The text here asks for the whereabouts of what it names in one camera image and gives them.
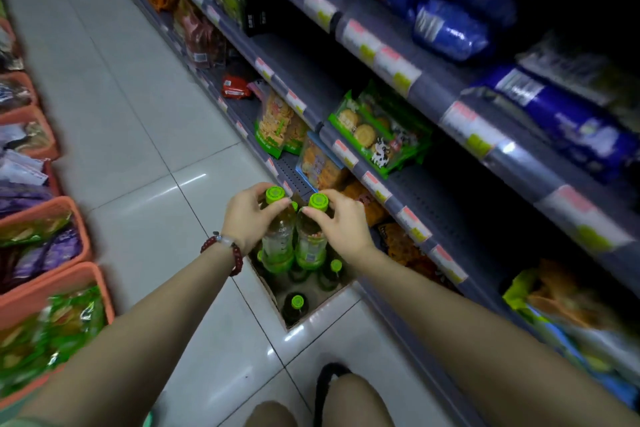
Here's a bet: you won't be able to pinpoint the person's right hand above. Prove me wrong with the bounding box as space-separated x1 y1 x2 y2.
301 189 379 267

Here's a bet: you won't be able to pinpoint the person's left hand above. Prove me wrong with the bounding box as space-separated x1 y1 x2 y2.
221 183 291 256

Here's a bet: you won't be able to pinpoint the green cap tea bottle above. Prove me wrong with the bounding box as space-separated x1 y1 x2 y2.
282 293 310 328
318 259 345 292
259 186 297 275
255 249 275 283
294 192 330 271

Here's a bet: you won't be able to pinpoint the person's left forearm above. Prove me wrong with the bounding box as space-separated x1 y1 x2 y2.
0 240 242 427

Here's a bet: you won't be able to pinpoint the person's right forearm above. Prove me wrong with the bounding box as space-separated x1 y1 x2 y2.
349 248 640 427

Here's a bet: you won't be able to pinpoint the blue edged biscuit packet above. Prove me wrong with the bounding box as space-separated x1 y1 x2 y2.
295 131 351 192

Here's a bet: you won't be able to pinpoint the orange fried snack packet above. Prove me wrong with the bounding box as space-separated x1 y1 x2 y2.
377 222 441 282
344 181 390 228

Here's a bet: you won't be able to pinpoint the green edged biscuit packet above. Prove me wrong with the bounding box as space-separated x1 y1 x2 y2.
284 114 309 156
253 90 296 160

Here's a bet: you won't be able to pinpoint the cardboard bottle box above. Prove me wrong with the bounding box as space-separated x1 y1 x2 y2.
248 241 357 330

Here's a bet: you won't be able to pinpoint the green cookie packet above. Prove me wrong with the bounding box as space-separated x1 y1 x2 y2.
328 83 434 180

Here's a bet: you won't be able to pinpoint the small red snack packet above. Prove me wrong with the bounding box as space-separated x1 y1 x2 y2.
221 74 253 100

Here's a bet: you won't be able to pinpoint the grey metal shelf unit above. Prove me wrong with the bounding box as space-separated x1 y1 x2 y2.
92 0 640 427

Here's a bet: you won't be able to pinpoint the black shoe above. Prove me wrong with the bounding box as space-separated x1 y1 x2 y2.
313 363 353 427

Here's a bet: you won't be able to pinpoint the brown red snack packets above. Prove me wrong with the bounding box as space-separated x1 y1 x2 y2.
172 0 227 70

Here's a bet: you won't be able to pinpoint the person's right leg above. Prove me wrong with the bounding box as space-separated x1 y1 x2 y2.
324 373 397 427

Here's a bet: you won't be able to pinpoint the person's leg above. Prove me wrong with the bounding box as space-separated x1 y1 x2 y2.
324 373 397 427
244 401 302 427

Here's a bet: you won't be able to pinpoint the person's left leg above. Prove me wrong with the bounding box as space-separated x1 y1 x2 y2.
244 401 302 427

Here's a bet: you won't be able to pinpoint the black box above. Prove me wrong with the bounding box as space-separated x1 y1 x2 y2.
242 0 275 37

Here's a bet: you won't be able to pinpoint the blue packet with white label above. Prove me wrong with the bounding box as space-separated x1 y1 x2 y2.
412 0 494 63

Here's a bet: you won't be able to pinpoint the purple packets in basket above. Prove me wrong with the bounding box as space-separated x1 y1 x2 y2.
0 226 84 292

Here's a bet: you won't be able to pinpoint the row of orange plastic baskets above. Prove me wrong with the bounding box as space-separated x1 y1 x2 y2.
0 0 116 412

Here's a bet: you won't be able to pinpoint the green packets in basket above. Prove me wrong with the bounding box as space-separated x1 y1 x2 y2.
0 285 107 398

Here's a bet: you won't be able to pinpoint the long purple blue packet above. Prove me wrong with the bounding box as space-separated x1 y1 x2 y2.
462 64 640 184

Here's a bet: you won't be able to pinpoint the dark blue packet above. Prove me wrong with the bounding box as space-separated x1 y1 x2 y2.
449 0 519 30

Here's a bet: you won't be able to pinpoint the yellow orange snack packets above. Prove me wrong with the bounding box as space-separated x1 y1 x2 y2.
502 259 640 410

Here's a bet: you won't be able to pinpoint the clear plastic packet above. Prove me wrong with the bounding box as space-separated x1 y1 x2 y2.
516 33 640 132

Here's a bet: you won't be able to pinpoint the red bead bracelet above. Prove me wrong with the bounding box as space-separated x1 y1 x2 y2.
200 233 244 277

